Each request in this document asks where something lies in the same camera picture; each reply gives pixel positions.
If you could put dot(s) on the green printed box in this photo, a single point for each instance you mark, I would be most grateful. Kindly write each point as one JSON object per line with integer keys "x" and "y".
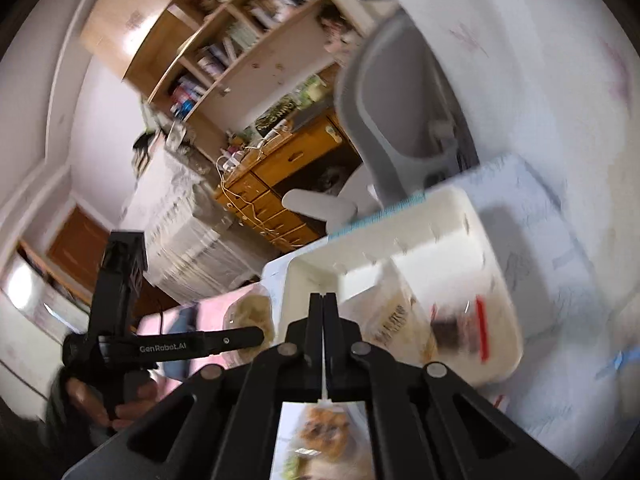
{"x": 275, "y": 112}

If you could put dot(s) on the dark blue cloth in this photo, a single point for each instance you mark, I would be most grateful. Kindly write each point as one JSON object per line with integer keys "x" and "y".
{"x": 186, "y": 320}

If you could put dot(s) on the person's left hand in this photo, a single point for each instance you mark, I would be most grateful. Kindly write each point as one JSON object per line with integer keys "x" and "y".
{"x": 85, "y": 395}

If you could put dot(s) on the white plastic basket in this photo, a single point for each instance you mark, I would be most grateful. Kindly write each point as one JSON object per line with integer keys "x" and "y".
{"x": 450, "y": 220}

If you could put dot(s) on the grey office chair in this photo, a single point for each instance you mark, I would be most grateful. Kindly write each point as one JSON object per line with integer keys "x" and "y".
{"x": 380, "y": 110}

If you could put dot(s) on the teal striped mat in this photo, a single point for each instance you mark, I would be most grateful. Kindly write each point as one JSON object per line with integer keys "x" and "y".
{"x": 375, "y": 217}

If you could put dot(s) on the photo print snack packet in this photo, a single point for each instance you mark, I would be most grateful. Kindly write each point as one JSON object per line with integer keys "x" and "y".
{"x": 325, "y": 440}

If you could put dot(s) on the white pleated cloth cover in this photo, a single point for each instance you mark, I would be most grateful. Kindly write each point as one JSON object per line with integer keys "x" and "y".
{"x": 190, "y": 240}

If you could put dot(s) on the wooden bookshelf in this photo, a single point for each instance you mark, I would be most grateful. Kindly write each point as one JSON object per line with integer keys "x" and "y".
{"x": 260, "y": 65}

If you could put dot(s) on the trash bin with plastic bag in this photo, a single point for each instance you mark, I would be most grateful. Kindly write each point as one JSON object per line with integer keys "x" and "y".
{"x": 327, "y": 180}

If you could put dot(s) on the wooden desk with drawers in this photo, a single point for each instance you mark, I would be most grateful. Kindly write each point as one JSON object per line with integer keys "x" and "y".
{"x": 290, "y": 160}

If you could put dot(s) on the pale round cookie packet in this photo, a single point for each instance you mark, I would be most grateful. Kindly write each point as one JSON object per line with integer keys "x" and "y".
{"x": 252, "y": 310}

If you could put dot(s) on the red white snack packet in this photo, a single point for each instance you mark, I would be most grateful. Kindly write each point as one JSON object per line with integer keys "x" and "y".
{"x": 465, "y": 330}

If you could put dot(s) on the rows of books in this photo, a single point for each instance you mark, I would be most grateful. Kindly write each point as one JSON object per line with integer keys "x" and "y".
{"x": 187, "y": 95}

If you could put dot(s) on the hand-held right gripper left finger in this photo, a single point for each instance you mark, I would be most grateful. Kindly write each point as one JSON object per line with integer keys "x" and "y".
{"x": 316, "y": 321}

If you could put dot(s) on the beige mountain print snack packet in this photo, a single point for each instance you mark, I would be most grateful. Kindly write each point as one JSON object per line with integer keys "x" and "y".
{"x": 395, "y": 320}

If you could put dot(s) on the brown door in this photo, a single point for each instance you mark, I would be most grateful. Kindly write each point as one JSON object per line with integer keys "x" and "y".
{"x": 75, "y": 245}

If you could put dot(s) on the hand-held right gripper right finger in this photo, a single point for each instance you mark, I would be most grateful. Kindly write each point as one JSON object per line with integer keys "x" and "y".
{"x": 331, "y": 321}

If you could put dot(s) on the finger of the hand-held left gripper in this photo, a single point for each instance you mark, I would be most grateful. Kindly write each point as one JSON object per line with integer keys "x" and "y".
{"x": 235, "y": 338}

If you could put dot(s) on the person's left forearm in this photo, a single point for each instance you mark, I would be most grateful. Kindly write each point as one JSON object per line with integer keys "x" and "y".
{"x": 60, "y": 425}

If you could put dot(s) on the pink blanket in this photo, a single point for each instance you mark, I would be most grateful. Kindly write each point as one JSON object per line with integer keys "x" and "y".
{"x": 212, "y": 312}

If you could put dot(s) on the white floral bedsheet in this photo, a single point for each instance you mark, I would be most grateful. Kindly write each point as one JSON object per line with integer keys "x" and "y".
{"x": 550, "y": 60}

